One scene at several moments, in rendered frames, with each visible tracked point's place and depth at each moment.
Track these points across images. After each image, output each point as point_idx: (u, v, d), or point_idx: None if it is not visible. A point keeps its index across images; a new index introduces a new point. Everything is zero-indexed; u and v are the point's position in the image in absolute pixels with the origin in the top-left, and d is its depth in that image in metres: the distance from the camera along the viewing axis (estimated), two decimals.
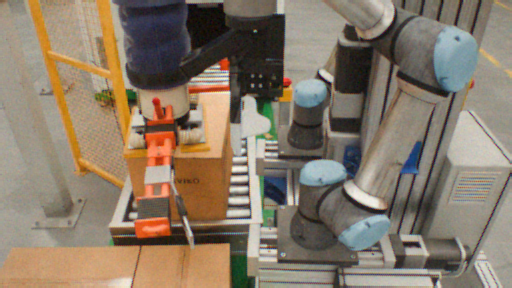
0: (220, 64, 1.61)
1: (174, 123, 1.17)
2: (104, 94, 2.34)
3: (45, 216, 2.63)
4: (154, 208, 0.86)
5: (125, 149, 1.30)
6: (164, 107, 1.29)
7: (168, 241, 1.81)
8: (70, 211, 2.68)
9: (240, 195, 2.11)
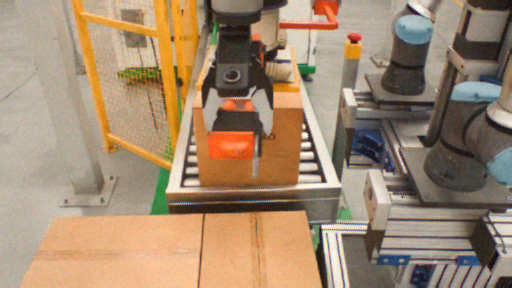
0: (314, 6, 1.37)
1: (263, 46, 0.96)
2: (146, 55, 2.14)
3: (75, 194, 2.43)
4: (235, 122, 0.65)
5: (200, 81, 1.11)
6: None
7: (232, 210, 1.61)
8: (102, 188, 2.47)
9: (303, 163, 1.91)
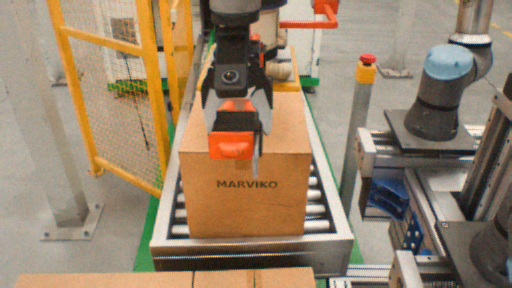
0: (314, 5, 1.37)
1: (263, 46, 0.96)
2: (132, 76, 1.90)
3: (56, 225, 2.20)
4: (235, 122, 0.65)
5: (200, 81, 1.12)
6: (250, 35, 1.09)
7: (227, 264, 1.38)
8: (86, 219, 2.24)
9: (308, 202, 1.68)
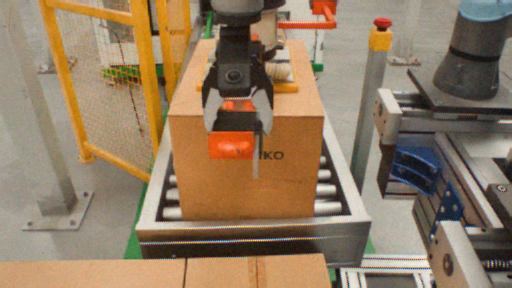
0: (312, 6, 1.37)
1: (262, 46, 0.96)
2: (121, 48, 1.73)
3: (41, 214, 2.02)
4: (235, 122, 0.65)
5: (199, 81, 1.11)
6: None
7: (225, 251, 1.20)
8: (73, 208, 2.06)
9: (317, 183, 1.50)
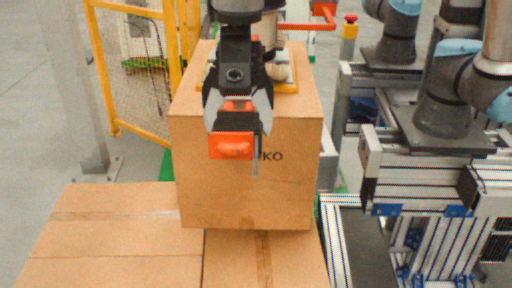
0: (312, 7, 1.38)
1: (262, 47, 0.96)
2: (152, 38, 2.23)
3: (82, 173, 2.52)
4: (235, 122, 0.65)
5: (198, 82, 1.11)
6: None
7: None
8: (108, 168, 2.56)
9: None
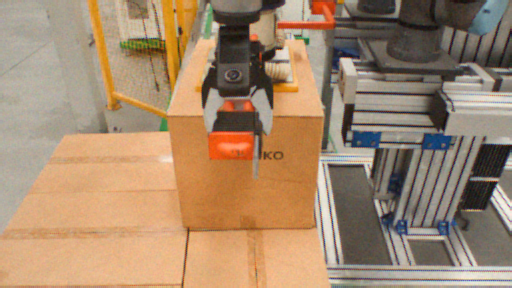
0: (312, 6, 1.37)
1: (261, 46, 0.96)
2: (149, 8, 2.30)
3: None
4: (235, 122, 0.65)
5: (198, 82, 1.11)
6: None
7: None
8: None
9: None
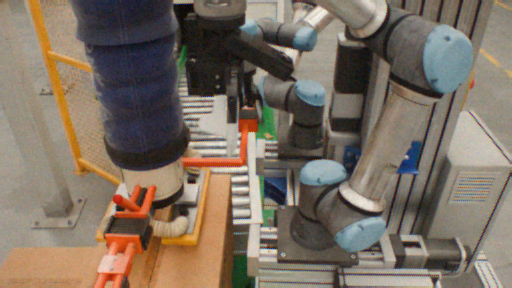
0: None
1: (145, 220, 0.94)
2: None
3: (45, 216, 2.63)
4: None
5: (99, 230, 1.09)
6: (146, 188, 1.07)
7: None
8: (70, 211, 2.68)
9: (240, 195, 2.11)
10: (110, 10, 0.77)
